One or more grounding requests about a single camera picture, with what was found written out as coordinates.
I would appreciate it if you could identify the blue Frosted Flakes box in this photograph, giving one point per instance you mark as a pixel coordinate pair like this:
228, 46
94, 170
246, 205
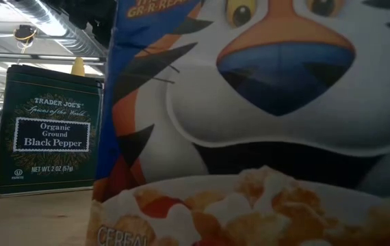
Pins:
249, 136

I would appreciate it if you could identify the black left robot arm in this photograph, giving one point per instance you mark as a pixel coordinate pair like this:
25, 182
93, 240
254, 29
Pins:
92, 13

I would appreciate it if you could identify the green black pepper tin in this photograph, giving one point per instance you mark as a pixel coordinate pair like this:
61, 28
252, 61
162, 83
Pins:
44, 136

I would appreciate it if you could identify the ceiling light bar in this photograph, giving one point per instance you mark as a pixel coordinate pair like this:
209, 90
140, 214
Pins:
10, 55

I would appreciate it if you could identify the yellow-orange dropper bottle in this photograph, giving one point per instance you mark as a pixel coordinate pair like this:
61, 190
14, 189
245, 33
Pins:
78, 68

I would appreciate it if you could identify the silver ventilation duct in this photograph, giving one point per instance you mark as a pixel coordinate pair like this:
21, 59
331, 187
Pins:
75, 44

